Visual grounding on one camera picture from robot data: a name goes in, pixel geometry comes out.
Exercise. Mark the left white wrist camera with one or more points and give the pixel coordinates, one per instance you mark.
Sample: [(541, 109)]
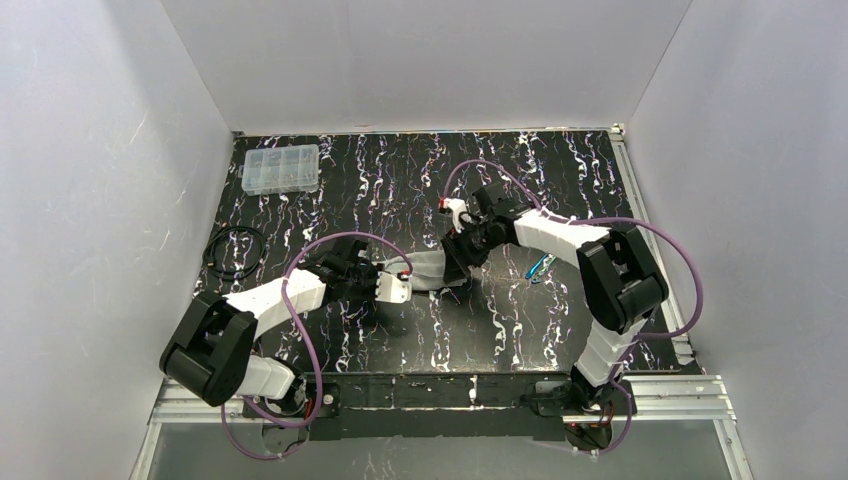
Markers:
[(393, 287)]

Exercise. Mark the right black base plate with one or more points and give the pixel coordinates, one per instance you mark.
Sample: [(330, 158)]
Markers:
[(563, 398)]

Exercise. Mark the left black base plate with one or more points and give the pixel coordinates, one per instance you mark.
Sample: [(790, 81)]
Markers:
[(301, 401)]

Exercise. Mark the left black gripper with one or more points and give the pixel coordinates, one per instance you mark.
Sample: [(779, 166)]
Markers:
[(370, 281)]

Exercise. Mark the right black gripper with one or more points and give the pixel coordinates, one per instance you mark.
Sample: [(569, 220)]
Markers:
[(457, 254)]

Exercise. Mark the grey cloth napkin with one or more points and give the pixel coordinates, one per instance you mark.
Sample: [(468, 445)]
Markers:
[(427, 273)]

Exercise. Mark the aluminium front rail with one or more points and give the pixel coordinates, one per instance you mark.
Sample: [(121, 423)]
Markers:
[(656, 397)]

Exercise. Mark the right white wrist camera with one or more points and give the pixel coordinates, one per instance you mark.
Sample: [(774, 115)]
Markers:
[(457, 210)]

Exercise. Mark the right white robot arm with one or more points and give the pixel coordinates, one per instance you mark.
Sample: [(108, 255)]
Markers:
[(621, 280)]

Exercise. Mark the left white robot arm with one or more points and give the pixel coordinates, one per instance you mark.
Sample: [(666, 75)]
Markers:
[(211, 351)]

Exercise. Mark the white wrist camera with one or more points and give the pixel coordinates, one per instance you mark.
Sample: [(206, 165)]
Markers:
[(393, 287), (457, 210)]

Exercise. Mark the blue metallic fork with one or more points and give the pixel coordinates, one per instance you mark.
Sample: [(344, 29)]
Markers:
[(538, 267)]

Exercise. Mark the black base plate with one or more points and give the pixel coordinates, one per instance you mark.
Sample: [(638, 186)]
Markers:
[(563, 398), (301, 401)]

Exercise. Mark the clear plastic organizer box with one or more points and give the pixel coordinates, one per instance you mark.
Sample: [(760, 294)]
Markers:
[(280, 170)]

